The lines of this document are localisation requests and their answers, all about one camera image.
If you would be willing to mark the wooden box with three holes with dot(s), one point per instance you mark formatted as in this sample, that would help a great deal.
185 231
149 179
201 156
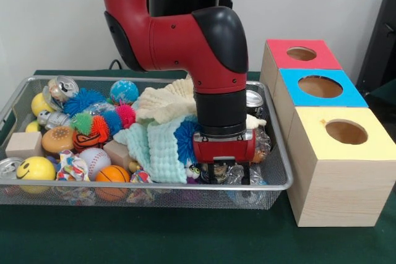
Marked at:
340 183

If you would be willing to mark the small orange basketball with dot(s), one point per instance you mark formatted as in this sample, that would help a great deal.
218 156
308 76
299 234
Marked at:
113 173

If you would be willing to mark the cream waffle cloth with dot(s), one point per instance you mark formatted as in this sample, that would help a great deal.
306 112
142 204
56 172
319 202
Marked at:
167 103

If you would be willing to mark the small white baseball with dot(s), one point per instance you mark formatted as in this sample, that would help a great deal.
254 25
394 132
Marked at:
94 160

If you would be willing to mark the toy hamburger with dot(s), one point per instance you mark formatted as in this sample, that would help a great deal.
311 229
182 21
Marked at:
57 138

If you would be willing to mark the plain wooden cube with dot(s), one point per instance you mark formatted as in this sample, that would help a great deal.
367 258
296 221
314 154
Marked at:
23 145

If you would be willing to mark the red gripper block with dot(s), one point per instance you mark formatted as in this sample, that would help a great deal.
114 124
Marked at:
224 149

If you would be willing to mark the blue furry monster toy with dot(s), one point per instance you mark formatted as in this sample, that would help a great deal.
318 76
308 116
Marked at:
185 137

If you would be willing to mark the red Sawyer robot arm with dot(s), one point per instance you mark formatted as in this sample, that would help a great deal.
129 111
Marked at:
173 44

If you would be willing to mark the clear packet of orange snacks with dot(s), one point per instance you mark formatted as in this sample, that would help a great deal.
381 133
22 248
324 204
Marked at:
263 148

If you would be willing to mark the mint waffle cloth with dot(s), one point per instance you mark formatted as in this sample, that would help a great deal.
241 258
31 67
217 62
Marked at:
161 152

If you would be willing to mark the blue green globe ball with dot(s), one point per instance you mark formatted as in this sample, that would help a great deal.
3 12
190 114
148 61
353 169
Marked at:
123 91

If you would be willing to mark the yellow smiley ball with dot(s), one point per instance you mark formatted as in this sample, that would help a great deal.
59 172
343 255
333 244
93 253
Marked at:
35 168

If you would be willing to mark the dark green side table cloth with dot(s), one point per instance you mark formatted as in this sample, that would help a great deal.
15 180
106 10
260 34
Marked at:
382 103

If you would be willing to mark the blue spiky rubber ball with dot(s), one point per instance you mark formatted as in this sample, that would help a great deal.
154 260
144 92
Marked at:
83 100

